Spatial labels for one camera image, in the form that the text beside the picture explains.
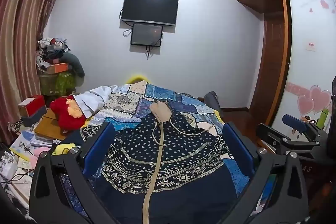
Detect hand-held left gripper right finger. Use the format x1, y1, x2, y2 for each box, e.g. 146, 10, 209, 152
223, 122, 311, 224

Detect grey box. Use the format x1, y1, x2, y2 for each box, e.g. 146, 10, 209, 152
21, 105, 48, 127

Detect small black wall monitor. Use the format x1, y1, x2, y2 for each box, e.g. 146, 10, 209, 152
131, 23, 164, 47

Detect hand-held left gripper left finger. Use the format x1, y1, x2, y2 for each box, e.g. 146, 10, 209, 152
29, 122, 116, 224

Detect green patterned cloth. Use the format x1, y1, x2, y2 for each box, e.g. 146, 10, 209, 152
39, 72, 77, 96

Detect white heart-decal sliding door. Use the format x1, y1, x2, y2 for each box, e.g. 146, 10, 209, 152
272, 0, 336, 132

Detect navy patterned zip hoodie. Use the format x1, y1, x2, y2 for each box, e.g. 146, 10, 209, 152
80, 101, 238, 224

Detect black wall television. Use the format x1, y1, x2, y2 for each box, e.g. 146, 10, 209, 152
121, 0, 179, 27

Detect white cloth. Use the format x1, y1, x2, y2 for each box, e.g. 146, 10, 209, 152
73, 85, 124, 117

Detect orange box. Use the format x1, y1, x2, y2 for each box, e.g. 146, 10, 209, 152
46, 63, 69, 74

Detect yellow soft toy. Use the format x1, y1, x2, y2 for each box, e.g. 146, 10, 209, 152
52, 143, 76, 156

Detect wooden wardrobe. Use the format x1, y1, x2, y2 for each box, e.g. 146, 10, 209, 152
236, 0, 328, 125

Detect pile of clothes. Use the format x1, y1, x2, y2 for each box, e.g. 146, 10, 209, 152
35, 36, 85, 77

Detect red plush toy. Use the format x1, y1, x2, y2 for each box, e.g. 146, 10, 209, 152
50, 95, 87, 134

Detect striped brown curtain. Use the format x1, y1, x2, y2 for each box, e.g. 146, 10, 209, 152
0, 0, 71, 146

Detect stack of books and papers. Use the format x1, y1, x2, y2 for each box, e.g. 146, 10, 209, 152
9, 130, 62, 161

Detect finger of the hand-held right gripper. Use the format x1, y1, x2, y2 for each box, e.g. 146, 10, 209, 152
256, 123, 327, 154
282, 114, 319, 141

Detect pink soft item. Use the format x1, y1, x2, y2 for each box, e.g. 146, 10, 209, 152
29, 147, 50, 169

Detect yellow pillow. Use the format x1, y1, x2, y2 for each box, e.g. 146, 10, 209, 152
125, 74, 149, 84

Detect black monitor cables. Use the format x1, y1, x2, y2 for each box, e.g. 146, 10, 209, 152
119, 9, 164, 60

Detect green bottle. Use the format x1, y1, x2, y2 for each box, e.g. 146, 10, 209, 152
316, 109, 330, 130

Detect red box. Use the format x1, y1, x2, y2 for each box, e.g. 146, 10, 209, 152
18, 95, 45, 117

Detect blue patchwork bed blanket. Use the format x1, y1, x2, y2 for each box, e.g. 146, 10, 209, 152
59, 81, 251, 219

